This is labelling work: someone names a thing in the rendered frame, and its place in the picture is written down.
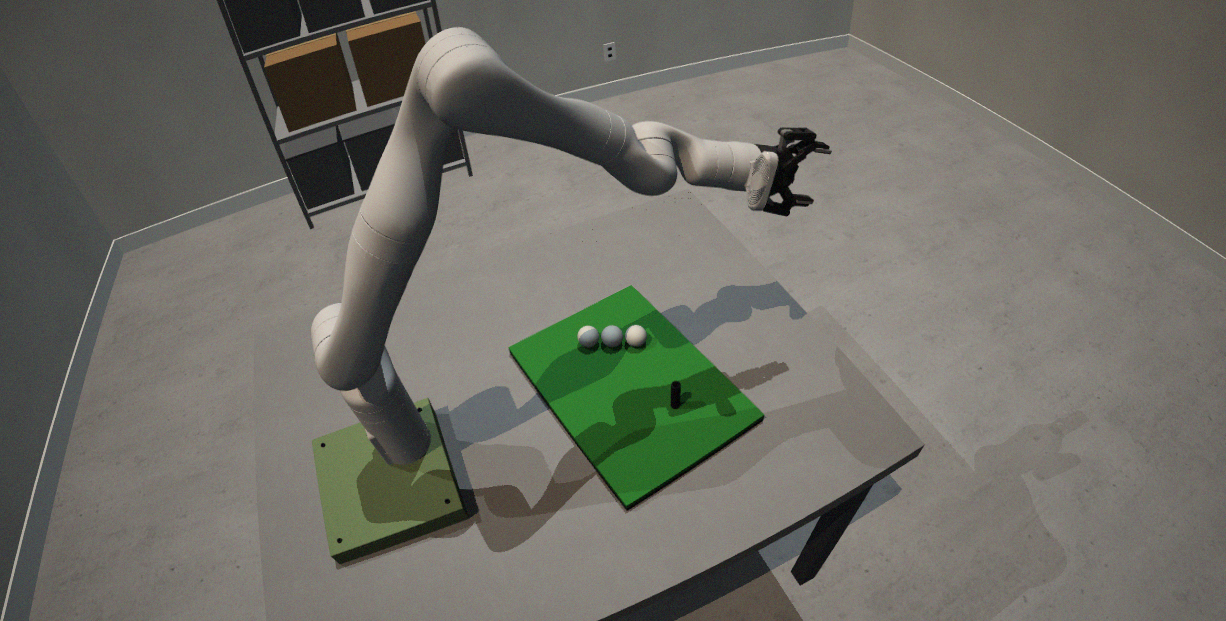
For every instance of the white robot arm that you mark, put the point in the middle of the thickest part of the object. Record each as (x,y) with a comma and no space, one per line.
(468,87)

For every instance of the green turf mat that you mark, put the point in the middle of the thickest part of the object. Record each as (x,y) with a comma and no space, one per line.
(618,404)

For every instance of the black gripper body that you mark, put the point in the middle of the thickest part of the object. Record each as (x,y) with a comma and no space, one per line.
(784,155)

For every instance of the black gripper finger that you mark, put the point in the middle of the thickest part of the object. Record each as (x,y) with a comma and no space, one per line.
(792,200)
(807,137)

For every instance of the white ball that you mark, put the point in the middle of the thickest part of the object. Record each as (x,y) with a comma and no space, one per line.
(612,336)
(635,335)
(588,336)

